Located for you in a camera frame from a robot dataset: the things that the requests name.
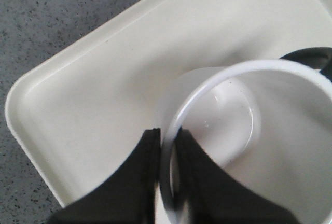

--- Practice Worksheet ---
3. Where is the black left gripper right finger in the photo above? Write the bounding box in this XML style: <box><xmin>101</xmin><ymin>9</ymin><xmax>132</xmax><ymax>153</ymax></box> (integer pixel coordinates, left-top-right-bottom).
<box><xmin>174</xmin><ymin>129</ymin><xmax>298</xmax><ymax>223</ymax></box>

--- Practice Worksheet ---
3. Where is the white smiley mug black handle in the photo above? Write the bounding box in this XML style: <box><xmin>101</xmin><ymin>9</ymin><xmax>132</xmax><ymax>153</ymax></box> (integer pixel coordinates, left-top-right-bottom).
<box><xmin>156</xmin><ymin>47</ymin><xmax>331</xmax><ymax>223</ymax></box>

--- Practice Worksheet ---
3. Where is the cream rectangular plastic tray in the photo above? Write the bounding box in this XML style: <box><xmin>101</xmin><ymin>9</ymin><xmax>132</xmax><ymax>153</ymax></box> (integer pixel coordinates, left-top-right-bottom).
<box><xmin>5</xmin><ymin>0</ymin><xmax>332</xmax><ymax>224</ymax></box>

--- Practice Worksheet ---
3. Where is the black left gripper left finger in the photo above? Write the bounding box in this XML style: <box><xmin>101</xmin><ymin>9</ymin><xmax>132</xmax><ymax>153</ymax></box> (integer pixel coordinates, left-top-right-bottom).
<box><xmin>48</xmin><ymin>129</ymin><xmax>161</xmax><ymax>223</ymax></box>

